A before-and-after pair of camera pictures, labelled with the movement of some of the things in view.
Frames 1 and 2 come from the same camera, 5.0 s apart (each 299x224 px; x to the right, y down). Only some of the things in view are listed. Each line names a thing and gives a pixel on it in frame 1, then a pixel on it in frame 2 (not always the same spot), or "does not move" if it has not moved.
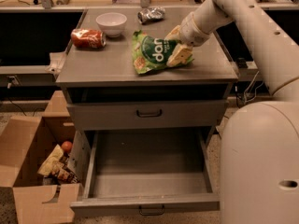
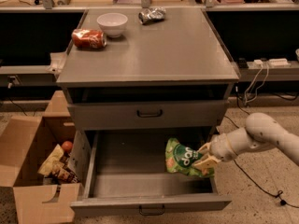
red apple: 66,146 does not move
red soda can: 88,38 does not move
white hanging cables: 255,90 does not move
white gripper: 193,33 to 220,147
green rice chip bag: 150,53 to 180,158
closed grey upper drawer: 151,114 does not move
